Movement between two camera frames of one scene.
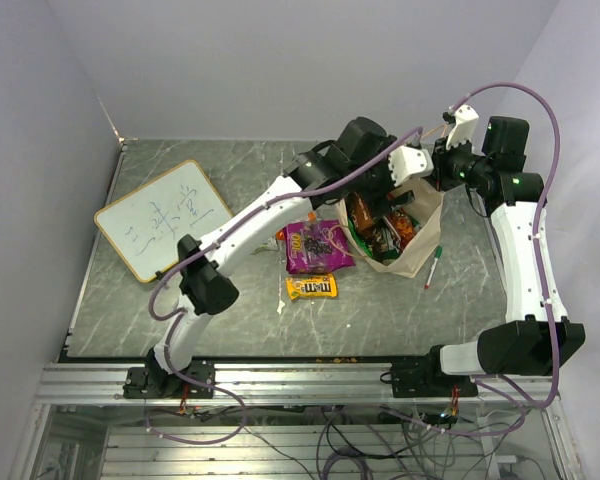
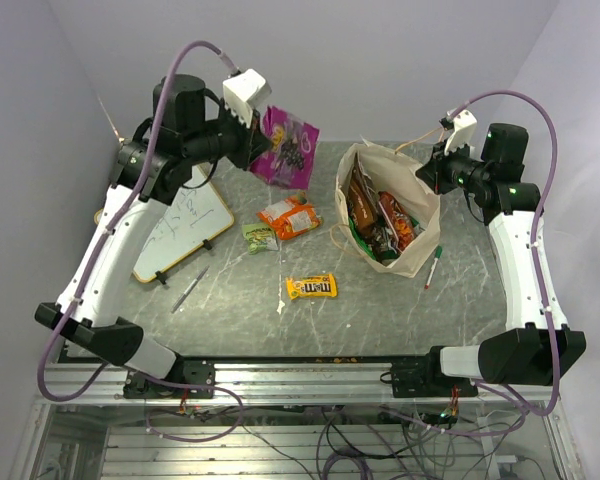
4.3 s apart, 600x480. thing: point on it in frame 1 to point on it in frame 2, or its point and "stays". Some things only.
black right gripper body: (454, 166) stays
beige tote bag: (428, 205) stays
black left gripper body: (375, 185) to (238, 141)
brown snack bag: (360, 214) stays
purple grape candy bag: (315, 247) to (288, 159)
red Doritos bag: (403, 224) stays
